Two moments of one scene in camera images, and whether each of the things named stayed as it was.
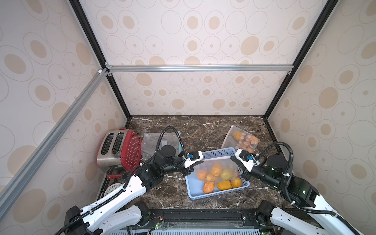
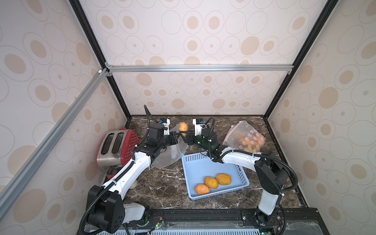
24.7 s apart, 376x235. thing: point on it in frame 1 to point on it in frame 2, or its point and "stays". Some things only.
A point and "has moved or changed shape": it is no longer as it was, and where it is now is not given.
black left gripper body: x=176 y=164 to x=162 y=142
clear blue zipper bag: x=150 y=141 has moved or changed shape
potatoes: x=224 y=185 to x=211 y=182
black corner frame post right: x=329 y=7 stays
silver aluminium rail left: x=35 y=160 stays
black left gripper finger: x=188 y=171 to x=172 y=143
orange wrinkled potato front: x=208 y=187 to x=201 y=189
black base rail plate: x=209 y=221 stays
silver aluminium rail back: x=201 y=68 stays
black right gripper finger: x=245 y=173 to x=189 y=133
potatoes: x=236 y=182 to x=223 y=179
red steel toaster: x=117 y=151 stays
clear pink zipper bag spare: x=217 y=169 to x=242 y=136
